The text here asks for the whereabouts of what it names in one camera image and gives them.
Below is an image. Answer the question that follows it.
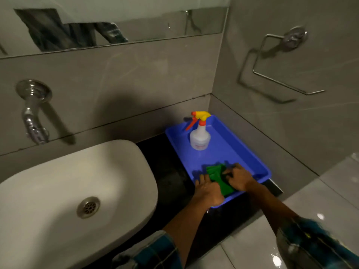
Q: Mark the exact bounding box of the person's left hand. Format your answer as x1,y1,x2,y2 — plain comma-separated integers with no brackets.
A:
193,174,225,208

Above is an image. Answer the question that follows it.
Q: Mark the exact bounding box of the person's right hand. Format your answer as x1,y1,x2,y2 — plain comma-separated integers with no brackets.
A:
223,163,258,193

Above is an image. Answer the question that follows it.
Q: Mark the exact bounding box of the green cleaning cloth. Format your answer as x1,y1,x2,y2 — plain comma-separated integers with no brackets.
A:
206,164,234,197

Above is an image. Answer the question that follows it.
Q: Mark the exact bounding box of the person's left forearm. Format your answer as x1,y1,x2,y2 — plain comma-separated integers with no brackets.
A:
163,199,225,269

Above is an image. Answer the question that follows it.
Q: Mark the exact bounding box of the person's right forearm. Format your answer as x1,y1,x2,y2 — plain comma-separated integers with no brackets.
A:
245,180,299,236

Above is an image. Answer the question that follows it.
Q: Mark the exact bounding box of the blue plastic tray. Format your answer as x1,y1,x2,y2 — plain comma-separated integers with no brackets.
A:
165,115,272,208

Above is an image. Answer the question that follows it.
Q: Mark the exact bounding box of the white spray bottle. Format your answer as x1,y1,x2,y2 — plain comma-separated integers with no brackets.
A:
185,111,211,151

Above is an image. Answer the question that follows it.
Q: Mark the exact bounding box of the metal sink drain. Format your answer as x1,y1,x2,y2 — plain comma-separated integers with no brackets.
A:
76,197,101,219

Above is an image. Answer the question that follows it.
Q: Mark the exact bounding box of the white ceramic sink basin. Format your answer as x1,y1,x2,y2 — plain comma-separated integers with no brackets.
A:
0,140,159,269

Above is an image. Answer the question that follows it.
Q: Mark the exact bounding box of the chrome towel ring holder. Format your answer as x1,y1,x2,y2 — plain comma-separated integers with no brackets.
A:
252,26,326,96

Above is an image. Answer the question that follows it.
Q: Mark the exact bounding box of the wall mirror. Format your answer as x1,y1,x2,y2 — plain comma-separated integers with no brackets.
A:
0,7,229,59

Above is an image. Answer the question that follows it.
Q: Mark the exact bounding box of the chrome wall faucet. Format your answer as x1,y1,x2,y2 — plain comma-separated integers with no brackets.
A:
15,79,53,145

